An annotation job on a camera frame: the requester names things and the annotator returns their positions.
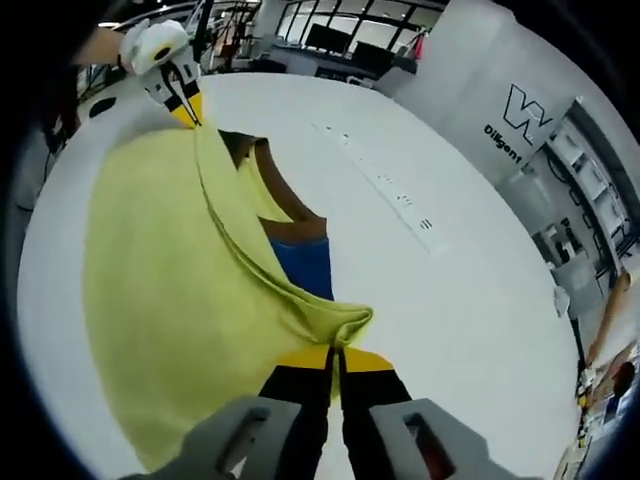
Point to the pink hanging item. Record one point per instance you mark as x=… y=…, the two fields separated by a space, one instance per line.
x=420 y=47

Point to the metal storage shelf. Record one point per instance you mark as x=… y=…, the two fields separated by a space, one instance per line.
x=585 y=190

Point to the small white packet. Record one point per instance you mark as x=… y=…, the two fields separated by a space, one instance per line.
x=561 y=301

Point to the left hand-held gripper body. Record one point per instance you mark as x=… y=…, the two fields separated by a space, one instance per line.
x=155 y=47

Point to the black oval pad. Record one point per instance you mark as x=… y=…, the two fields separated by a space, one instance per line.
x=102 y=106

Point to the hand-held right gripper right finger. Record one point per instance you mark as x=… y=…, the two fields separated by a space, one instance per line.
x=400 y=435

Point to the yellow blue grey garment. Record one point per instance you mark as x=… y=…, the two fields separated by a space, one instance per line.
x=165 y=275

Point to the grey office desk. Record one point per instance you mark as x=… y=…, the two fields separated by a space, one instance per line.
x=320 y=62

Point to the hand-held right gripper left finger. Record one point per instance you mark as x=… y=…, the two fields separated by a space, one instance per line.
x=265 y=435

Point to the black desktop monitor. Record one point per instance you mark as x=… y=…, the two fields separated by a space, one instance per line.
x=375 y=56
x=327 y=37

